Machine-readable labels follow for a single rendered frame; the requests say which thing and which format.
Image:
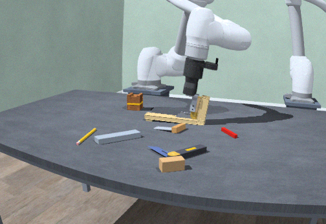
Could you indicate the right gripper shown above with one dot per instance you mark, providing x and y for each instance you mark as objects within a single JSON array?
[{"x": 193, "y": 70}]

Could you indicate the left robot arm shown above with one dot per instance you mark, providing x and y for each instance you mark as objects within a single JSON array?
[{"x": 303, "y": 73}]

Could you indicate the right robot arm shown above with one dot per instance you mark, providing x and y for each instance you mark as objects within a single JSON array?
[{"x": 199, "y": 26}]

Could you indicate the red flat bar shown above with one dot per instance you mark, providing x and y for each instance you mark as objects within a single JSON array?
[{"x": 230, "y": 133}]

